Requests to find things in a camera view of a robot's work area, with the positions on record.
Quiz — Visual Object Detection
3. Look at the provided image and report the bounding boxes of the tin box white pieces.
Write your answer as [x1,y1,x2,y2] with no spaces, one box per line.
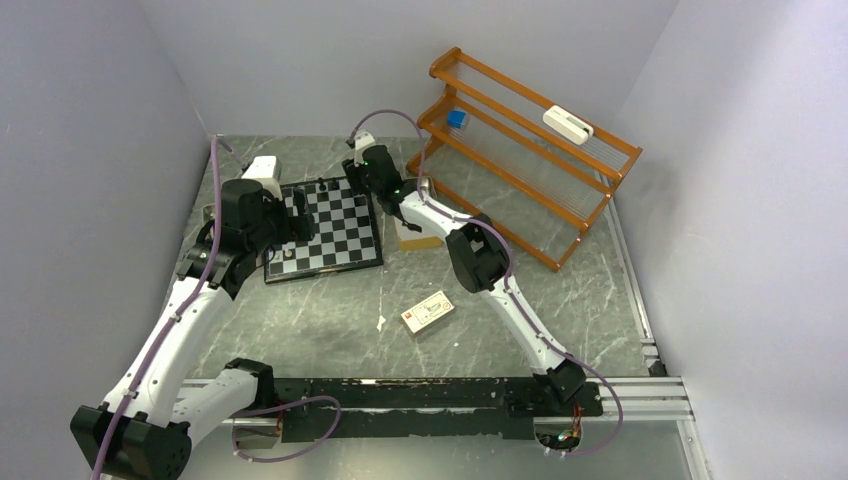
[201,204,215,225]

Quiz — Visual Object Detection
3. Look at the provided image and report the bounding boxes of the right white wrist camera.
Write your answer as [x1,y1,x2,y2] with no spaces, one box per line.
[349,130,377,153]

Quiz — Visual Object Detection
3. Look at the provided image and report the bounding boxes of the purple cable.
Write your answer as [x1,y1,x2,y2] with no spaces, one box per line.
[347,109,625,458]
[89,135,343,480]

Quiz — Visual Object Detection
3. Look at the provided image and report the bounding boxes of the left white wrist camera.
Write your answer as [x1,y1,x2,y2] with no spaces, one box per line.
[241,155,283,200]

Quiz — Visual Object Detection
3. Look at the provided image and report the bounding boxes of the black white chessboard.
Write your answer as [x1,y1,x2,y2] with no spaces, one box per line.
[263,176,383,284]

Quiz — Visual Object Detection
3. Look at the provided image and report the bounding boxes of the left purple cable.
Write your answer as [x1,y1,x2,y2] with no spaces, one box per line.
[89,135,343,480]

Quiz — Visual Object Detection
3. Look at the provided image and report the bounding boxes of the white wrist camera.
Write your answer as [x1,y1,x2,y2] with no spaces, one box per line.
[349,130,377,153]
[241,155,283,200]

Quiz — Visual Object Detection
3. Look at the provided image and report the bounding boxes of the tin box black pieces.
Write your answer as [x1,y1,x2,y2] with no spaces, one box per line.
[393,217,443,251]

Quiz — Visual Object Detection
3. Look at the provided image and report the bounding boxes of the white red card box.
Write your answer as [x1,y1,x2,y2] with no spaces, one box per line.
[401,290,455,335]

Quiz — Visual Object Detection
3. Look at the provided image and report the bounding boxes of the white device on rack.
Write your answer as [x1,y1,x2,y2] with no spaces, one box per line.
[542,105,594,145]

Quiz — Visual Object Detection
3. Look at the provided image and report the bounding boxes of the aluminium rail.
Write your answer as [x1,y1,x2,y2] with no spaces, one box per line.
[109,376,694,425]

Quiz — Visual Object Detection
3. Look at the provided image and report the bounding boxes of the blue block on rack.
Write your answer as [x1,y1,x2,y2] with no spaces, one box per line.
[445,109,469,130]

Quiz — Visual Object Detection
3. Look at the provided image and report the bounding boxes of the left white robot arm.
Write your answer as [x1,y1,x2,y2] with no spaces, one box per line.
[70,179,316,479]

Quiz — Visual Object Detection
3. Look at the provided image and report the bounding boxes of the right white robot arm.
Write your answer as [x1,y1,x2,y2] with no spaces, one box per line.
[342,140,586,414]

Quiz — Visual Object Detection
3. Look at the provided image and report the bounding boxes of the black mounting base plate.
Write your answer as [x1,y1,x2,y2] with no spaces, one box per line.
[275,377,604,443]

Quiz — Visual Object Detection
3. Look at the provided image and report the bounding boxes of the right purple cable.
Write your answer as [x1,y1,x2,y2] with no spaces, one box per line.
[347,109,625,458]

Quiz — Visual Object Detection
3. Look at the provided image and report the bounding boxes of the orange wooden rack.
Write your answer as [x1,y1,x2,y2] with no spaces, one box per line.
[406,47,643,271]

